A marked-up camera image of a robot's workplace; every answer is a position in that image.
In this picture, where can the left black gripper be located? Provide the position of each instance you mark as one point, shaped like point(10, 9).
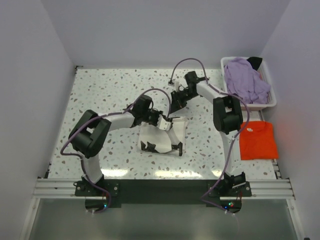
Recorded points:
point(157, 114)

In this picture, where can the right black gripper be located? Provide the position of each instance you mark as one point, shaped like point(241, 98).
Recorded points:
point(176, 103)

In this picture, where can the white t shirt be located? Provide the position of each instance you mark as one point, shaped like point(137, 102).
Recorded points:
point(167, 142)

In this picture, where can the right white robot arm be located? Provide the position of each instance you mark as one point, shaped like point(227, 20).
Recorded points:
point(227, 120)

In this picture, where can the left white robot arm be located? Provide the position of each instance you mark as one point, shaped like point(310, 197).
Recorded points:
point(89, 135)

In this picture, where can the lilac t shirt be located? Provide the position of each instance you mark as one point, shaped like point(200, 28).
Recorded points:
point(244, 81)

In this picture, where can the black garment in basket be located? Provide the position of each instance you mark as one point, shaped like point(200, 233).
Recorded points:
point(255, 62)

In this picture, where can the folded orange t shirt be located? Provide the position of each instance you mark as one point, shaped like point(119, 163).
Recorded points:
point(257, 142)

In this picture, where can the white laundry basket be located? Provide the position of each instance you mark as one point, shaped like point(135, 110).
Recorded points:
point(265, 76)

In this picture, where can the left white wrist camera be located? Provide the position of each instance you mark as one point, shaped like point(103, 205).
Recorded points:
point(163, 124)

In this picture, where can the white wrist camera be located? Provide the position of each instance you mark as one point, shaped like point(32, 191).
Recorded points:
point(175, 84)
point(163, 124)

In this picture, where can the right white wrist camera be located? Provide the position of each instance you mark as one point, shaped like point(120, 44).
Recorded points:
point(175, 84)

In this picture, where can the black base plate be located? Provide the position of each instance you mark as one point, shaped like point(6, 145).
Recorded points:
point(163, 197)

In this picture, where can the aluminium rail frame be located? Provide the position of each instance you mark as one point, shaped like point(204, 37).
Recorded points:
point(257, 188)

